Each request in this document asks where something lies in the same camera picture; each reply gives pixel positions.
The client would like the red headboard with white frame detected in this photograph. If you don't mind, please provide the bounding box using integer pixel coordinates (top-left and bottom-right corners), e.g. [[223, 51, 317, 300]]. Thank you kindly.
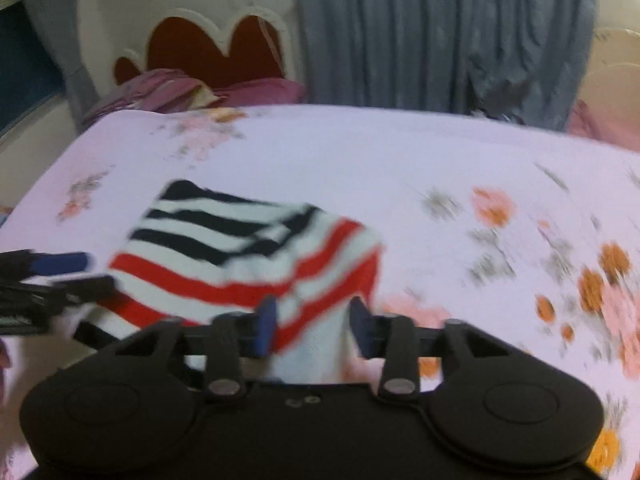
[[112, 7, 294, 92]]

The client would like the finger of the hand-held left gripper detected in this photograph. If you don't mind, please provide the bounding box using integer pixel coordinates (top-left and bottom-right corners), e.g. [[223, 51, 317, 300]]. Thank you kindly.
[[0, 249, 95, 279], [0, 274, 119, 314]]

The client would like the narrow blue-grey curtain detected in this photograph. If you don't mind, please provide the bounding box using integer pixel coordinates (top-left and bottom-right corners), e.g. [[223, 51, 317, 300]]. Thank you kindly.
[[15, 0, 102, 127]]

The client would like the floral bed sheet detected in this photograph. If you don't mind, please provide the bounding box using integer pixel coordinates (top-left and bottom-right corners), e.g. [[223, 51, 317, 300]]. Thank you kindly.
[[0, 104, 640, 480]]

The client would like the striped knit sweater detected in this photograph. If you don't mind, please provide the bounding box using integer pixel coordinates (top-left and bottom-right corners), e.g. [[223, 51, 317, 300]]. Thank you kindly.
[[74, 179, 385, 386]]

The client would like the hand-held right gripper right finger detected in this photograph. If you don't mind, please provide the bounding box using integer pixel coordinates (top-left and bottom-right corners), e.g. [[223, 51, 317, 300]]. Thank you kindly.
[[348, 296, 521, 405]]

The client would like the magenta pillow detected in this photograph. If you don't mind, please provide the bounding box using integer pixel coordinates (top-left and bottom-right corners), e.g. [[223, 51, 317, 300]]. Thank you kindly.
[[210, 79, 306, 109]]

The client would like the wide blue-grey curtain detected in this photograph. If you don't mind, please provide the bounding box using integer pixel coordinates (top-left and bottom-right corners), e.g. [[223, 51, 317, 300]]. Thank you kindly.
[[292, 0, 599, 132]]

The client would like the purple striped blanket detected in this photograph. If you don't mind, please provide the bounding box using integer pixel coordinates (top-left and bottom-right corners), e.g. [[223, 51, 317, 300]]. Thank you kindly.
[[82, 67, 222, 129]]

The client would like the cream arched headboard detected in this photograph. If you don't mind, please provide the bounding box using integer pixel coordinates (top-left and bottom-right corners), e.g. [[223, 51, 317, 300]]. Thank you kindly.
[[565, 27, 640, 154]]

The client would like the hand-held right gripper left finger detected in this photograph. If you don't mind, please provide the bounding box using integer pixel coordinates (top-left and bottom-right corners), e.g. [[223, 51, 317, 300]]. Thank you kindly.
[[116, 295, 277, 404]]

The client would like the window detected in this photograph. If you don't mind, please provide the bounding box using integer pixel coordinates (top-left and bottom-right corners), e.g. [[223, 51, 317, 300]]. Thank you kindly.
[[0, 0, 69, 137]]

